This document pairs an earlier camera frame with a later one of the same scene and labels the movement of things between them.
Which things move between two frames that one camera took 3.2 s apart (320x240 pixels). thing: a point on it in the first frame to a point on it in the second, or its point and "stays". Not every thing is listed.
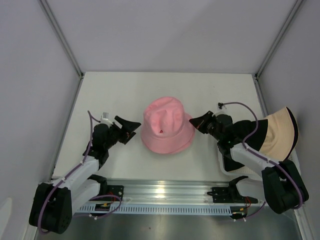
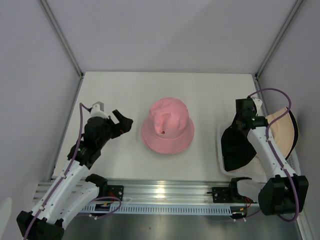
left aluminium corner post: [44, 5] stays
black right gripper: [199, 122] to [237, 116]
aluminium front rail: [168, 191] stays
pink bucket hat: [166, 128] stays
